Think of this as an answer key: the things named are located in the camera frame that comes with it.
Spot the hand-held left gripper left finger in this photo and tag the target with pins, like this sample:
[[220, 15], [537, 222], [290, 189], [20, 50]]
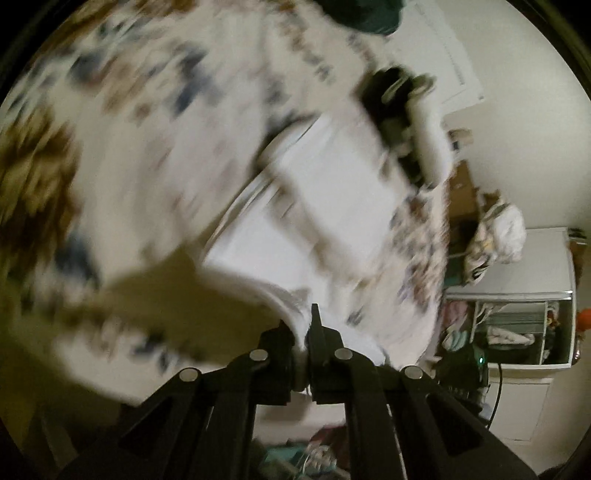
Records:
[[277, 353]]

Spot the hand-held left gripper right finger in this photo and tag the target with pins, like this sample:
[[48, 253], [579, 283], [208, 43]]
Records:
[[323, 357]]

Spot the white t-shirt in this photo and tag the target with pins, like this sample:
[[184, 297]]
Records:
[[332, 198]]

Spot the pile of clothes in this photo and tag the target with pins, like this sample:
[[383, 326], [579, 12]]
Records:
[[498, 235]]

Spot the stack of dark folded clothes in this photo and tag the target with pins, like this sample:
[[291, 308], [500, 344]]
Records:
[[388, 106]]

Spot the large cardboard box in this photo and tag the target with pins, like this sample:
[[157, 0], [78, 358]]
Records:
[[464, 189]]

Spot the white wardrobe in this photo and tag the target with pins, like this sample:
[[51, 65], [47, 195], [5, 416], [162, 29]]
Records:
[[531, 277]]

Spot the floral patterned bedsheet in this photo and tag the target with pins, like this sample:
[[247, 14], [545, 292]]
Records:
[[115, 138]]

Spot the dark green blanket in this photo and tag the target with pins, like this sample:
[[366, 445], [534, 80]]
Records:
[[364, 16]]

